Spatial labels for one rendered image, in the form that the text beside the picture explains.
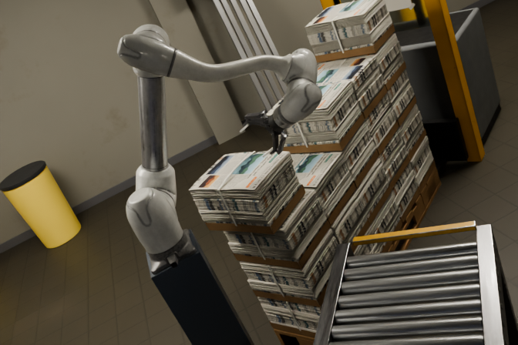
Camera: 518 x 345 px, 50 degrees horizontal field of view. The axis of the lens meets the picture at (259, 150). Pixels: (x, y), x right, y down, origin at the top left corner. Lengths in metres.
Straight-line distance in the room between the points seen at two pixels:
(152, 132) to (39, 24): 3.33
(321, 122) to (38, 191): 3.10
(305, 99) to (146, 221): 0.71
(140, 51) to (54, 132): 3.71
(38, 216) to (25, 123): 0.89
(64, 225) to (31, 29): 1.75
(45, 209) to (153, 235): 3.21
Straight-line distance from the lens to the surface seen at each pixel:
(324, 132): 2.66
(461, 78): 3.60
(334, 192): 2.61
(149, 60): 1.86
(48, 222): 5.24
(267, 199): 2.24
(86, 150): 5.56
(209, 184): 2.36
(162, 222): 2.04
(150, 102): 2.07
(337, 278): 2.00
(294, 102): 1.93
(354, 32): 3.04
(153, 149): 2.14
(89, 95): 5.42
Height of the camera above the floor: 2.05
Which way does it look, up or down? 24 degrees down
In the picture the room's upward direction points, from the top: 24 degrees counter-clockwise
